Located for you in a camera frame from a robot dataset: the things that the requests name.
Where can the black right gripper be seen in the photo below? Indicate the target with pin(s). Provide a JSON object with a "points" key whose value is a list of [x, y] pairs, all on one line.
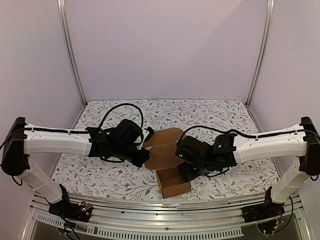
{"points": [[186, 172]]}

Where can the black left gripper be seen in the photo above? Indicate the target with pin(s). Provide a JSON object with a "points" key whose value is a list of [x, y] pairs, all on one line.
{"points": [[144, 157]]}

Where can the brown cardboard box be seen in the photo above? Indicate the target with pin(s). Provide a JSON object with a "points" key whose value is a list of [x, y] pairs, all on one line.
{"points": [[162, 147]]}

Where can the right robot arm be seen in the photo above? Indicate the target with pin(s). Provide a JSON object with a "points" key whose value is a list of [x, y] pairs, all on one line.
{"points": [[233, 147]]}

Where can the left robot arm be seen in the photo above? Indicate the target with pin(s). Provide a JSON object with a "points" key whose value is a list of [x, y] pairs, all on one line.
{"points": [[123, 143]]}

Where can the floral patterned table mat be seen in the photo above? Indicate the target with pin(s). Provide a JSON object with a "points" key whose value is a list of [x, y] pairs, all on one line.
{"points": [[92, 177]]}

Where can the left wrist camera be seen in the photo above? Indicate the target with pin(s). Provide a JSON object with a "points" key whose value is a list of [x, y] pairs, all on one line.
{"points": [[147, 133]]}

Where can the aluminium front rail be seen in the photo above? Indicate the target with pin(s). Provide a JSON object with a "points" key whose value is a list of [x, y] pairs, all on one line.
{"points": [[116, 219]]}

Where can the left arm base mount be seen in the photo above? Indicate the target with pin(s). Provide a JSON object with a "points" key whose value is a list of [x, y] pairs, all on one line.
{"points": [[65, 209]]}

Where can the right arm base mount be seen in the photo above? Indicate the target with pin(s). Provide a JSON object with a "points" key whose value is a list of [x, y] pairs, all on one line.
{"points": [[262, 211]]}

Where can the left aluminium frame post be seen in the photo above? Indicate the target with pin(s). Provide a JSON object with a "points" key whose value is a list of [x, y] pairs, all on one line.
{"points": [[62, 12]]}

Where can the aluminium frame post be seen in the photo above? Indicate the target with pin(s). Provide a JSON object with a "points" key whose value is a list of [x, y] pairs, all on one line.
{"points": [[62, 12], [262, 52]]}

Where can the right aluminium frame post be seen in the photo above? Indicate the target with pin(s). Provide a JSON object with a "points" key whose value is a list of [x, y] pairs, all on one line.
{"points": [[262, 52]]}

